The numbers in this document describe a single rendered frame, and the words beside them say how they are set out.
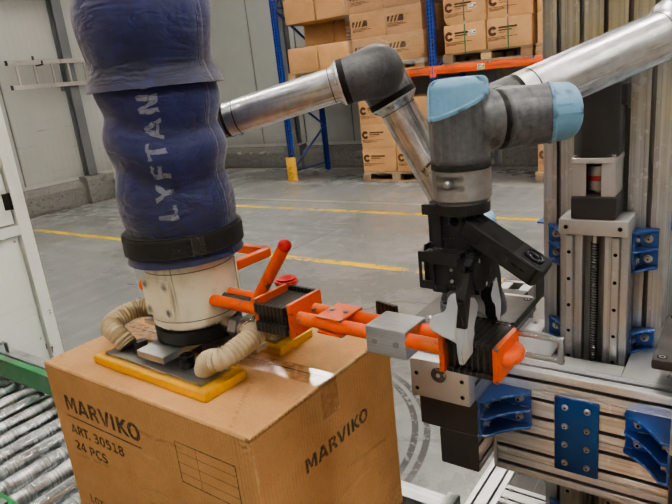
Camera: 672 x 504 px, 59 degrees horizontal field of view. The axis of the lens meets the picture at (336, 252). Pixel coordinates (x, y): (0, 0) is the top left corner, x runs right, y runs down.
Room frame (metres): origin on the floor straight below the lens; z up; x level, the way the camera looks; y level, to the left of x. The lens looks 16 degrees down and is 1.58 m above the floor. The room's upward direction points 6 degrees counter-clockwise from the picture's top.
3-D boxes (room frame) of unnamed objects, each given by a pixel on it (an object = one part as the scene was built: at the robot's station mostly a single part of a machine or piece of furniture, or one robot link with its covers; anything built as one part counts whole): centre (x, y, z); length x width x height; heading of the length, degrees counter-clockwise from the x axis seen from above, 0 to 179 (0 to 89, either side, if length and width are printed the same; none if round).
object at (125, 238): (1.11, 0.28, 1.33); 0.23 x 0.23 x 0.04
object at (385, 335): (0.82, -0.08, 1.20); 0.07 x 0.07 x 0.04; 51
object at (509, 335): (0.73, -0.18, 1.21); 0.08 x 0.07 x 0.05; 51
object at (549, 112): (0.78, -0.27, 1.51); 0.11 x 0.11 x 0.08; 10
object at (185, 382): (1.03, 0.35, 1.11); 0.34 x 0.10 x 0.05; 51
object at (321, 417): (1.11, 0.27, 0.88); 0.60 x 0.40 x 0.40; 52
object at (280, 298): (0.95, 0.09, 1.21); 0.10 x 0.08 x 0.06; 141
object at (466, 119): (0.75, -0.17, 1.51); 0.09 x 0.08 x 0.11; 100
